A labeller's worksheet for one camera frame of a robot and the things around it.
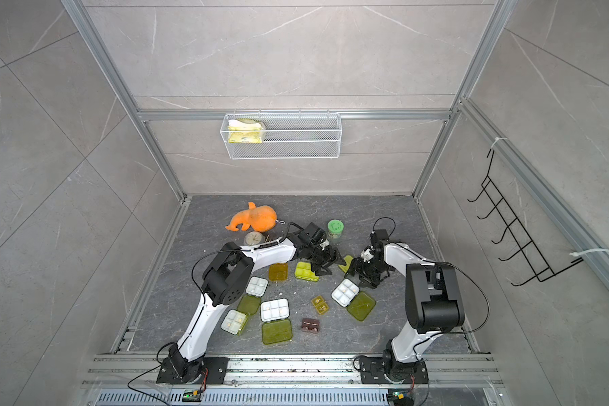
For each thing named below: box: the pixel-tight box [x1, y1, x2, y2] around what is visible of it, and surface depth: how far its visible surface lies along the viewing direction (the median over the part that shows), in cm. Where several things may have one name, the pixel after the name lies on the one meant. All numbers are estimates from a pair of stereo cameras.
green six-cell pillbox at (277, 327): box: [260, 297, 294, 346], surface depth 85 cm
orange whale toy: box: [224, 201, 278, 233], surface depth 106 cm
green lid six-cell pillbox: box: [294, 261, 320, 283], surface depth 95 cm
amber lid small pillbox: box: [268, 262, 289, 282], surface depth 96 cm
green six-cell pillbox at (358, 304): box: [330, 278, 377, 322], surface depth 89 cm
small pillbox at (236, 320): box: [219, 299, 260, 336], surface depth 85 cm
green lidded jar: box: [327, 218, 345, 240], surface depth 105 cm
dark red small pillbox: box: [301, 318, 320, 334], surface depth 83 cm
